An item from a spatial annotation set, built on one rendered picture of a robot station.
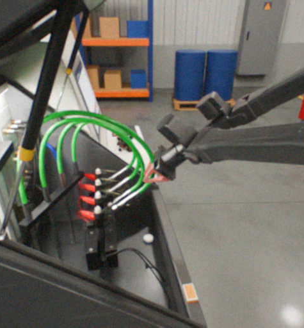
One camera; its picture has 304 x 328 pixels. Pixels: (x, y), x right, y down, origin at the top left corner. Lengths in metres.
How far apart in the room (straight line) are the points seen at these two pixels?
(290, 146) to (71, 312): 0.48
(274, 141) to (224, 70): 5.13
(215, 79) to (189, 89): 0.52
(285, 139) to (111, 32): 5.64
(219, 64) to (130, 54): 2.50
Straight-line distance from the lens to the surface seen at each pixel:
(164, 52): 7.17
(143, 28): 5.95
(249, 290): 2.14
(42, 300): 0.58
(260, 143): 0.47
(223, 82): 5.60
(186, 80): 5.47
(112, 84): 6.13
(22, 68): 1.09
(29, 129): 0.40
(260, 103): 0.82
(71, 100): 1.08
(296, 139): 0.42
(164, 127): 0.68
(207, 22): 7.32
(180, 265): 0.91
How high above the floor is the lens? 1.63
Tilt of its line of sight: 29 degrees down
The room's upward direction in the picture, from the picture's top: straight up
